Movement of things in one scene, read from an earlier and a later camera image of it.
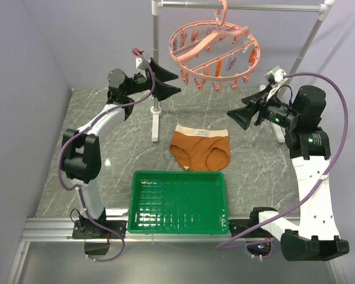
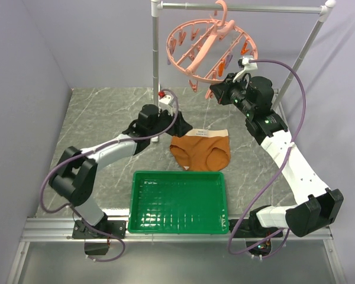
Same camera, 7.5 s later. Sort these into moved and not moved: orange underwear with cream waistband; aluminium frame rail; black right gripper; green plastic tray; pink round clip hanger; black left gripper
Moved: black right gripper; black left gripper
Not moved: aluminium frame rail; pink round clip hanger; orange underwear with cream waistband; green plastic tray
